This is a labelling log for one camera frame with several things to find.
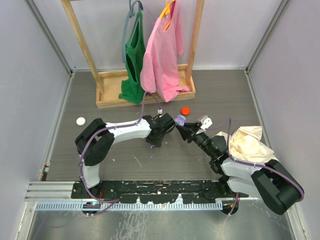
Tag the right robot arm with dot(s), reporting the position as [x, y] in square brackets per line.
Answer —
[269, 181]

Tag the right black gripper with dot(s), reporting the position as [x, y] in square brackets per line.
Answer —
[194, 127]

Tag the cream cloth bag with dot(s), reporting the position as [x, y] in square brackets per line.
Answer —
[245, 144]

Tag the yellow hanger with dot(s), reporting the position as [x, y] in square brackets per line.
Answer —
[166, 12]

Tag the white slotted cable duct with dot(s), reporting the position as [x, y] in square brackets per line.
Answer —
[95, 206]

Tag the green tank top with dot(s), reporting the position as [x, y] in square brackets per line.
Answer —
[131, 89]

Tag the grey blue hanger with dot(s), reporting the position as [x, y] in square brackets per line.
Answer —
[130, 14]

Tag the wooden clothes rack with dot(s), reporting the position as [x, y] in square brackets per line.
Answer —
[108, 84]

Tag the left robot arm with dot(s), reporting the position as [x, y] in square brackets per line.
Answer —
[95, 141]

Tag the white earbud case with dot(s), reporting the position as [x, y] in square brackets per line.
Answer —
[80, 121]

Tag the pink shirt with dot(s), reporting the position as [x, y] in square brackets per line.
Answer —
[160, 72]

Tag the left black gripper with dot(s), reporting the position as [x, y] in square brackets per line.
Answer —
[157, 143]

